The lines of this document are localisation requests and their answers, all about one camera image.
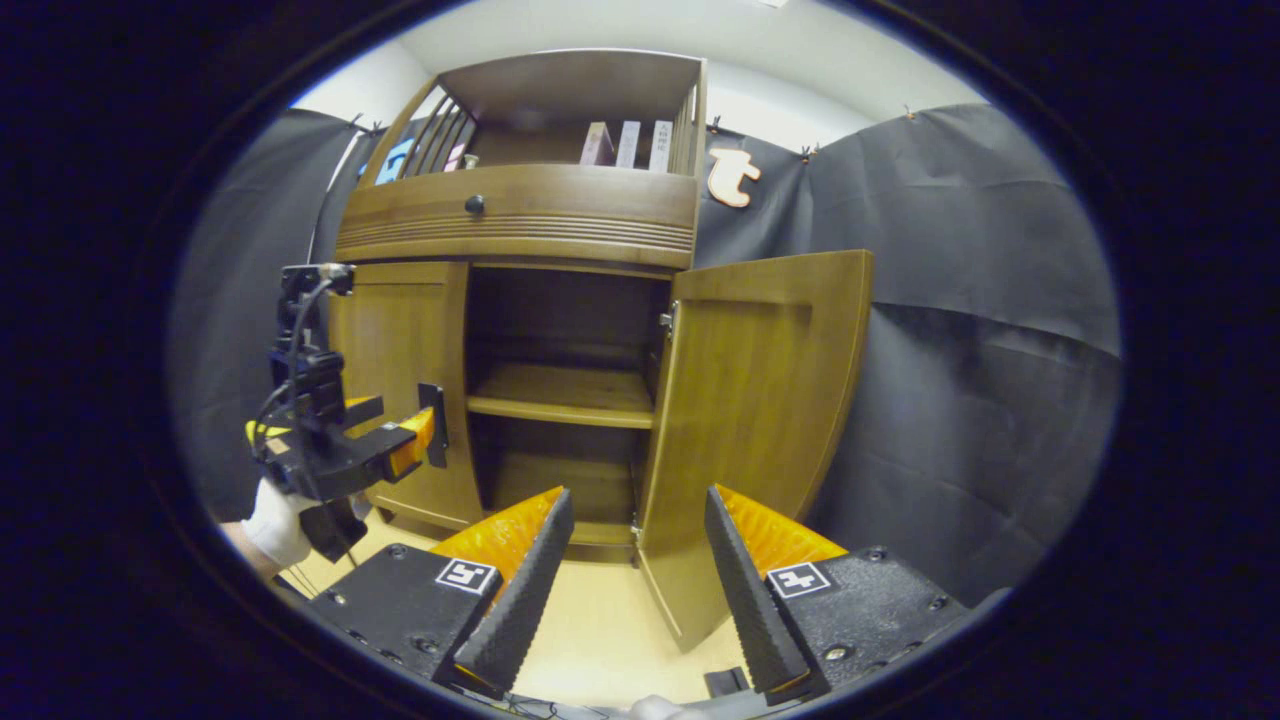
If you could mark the wooden double-door shoe cabinet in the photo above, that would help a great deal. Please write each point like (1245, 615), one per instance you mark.
(570, 90)

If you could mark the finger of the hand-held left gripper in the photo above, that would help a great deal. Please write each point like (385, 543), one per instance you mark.
(370, 455)
(365, 410)

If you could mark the wooden cabinet inner shelf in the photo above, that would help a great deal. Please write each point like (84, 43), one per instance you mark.
(560, 395)

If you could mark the black drawer knob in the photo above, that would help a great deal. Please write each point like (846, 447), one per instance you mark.
(474, 204)

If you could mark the black backdrop cloth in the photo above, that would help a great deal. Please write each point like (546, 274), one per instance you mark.
(950, 350)

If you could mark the grey book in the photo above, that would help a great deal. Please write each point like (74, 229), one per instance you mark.
(661, 146)
(628, 143)

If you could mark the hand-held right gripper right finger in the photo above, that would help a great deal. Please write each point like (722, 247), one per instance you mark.
(755, 610)

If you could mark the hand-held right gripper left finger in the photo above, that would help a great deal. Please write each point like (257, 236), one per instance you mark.
(520, 600)

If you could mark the wooden cabinet door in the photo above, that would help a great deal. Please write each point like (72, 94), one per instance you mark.
(400, 330)
(750, 420)

